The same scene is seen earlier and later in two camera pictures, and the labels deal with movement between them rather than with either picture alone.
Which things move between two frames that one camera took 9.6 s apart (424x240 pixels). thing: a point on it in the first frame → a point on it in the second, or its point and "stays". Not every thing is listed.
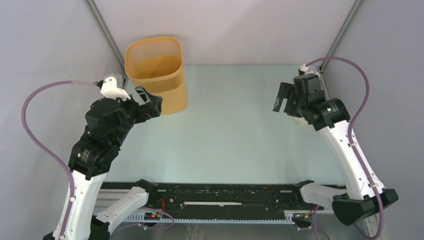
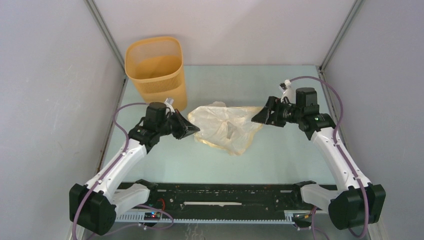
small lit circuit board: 152,216 stays
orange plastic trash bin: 156,63 stays
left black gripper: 152,108 → 189,129
